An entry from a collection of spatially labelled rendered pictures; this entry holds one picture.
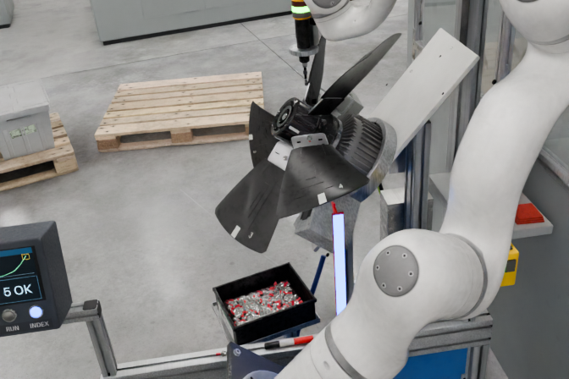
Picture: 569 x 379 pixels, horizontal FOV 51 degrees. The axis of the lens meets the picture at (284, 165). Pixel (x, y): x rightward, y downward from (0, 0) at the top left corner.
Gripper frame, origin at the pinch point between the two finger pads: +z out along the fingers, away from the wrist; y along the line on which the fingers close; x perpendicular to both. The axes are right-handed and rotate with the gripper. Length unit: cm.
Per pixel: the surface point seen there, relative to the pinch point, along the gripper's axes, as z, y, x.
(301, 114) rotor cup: 5.0, -1.3, -39.3
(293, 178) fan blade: -13.7, -6.5, -47.0
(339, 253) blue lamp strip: -35, 0, -54
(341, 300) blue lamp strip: -35, 0, -67
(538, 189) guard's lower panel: 9, 70, -75
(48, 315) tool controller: -43, -59, -53
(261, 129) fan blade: 29, -11, -54
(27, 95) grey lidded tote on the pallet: 263, -153, -117
